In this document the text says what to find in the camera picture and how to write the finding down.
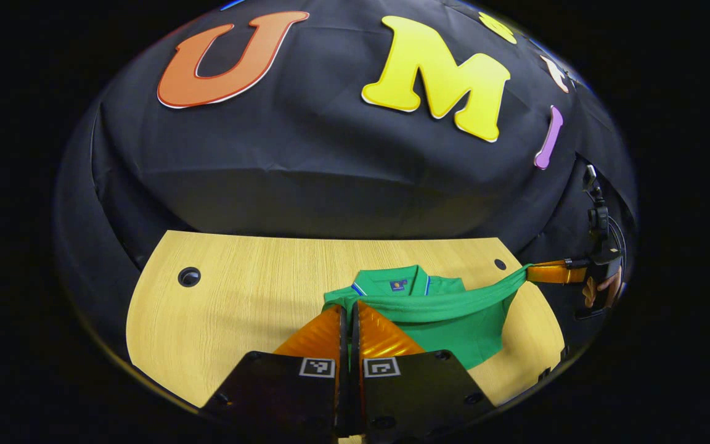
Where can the black backdrop cloth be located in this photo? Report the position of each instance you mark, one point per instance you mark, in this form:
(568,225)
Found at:
(306,154)

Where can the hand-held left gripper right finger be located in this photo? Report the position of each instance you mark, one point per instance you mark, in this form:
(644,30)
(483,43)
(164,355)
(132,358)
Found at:
(423,394)

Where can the green T-shirt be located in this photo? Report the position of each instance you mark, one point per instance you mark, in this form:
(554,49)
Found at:
(453,320)

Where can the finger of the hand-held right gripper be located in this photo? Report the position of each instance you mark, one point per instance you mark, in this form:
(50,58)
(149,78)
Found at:
(555,272)

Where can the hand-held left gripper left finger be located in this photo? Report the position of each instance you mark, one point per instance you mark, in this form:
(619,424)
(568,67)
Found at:
(269,394)

